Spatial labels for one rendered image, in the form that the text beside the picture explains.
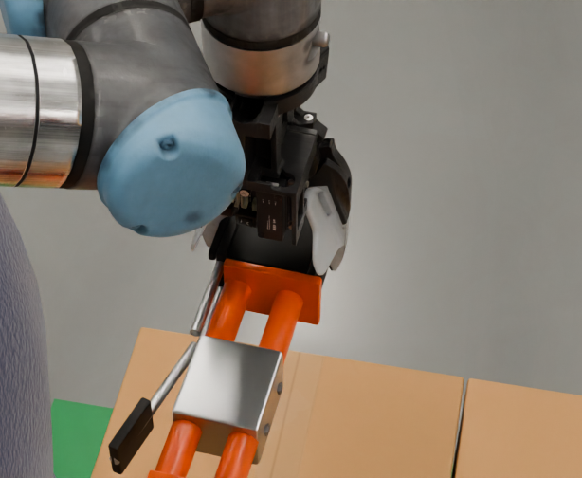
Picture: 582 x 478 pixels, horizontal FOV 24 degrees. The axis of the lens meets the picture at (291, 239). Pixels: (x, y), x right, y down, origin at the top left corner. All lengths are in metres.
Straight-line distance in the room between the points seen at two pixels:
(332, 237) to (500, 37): 1.94
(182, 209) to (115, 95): 0.07
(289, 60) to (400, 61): 2.00
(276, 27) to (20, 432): 0.65
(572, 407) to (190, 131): 1.04
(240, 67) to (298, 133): 0.10
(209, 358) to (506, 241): 1.59
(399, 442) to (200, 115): 0.96
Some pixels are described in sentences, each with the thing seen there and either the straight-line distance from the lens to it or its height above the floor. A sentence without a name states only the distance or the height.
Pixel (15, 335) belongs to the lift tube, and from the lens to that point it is 0.20.
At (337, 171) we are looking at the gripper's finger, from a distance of 0.97.
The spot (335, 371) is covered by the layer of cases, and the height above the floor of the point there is 0.54.
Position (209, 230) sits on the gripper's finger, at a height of 1.09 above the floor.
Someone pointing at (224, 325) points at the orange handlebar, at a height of 1.09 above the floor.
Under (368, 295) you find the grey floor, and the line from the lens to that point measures 2.42.
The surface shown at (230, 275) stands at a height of 1.09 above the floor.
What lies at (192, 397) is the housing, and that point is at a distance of 0.96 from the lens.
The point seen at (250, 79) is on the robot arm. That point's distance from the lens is 0.86.
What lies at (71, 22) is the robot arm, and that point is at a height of 1.40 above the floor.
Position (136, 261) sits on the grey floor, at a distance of 2.48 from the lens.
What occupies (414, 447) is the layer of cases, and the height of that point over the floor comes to 0.54.
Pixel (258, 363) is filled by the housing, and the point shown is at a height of 1.09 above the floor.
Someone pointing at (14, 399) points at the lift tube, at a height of 1.72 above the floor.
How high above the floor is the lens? 1.88
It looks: 49 degrees down
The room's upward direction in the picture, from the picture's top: straight up
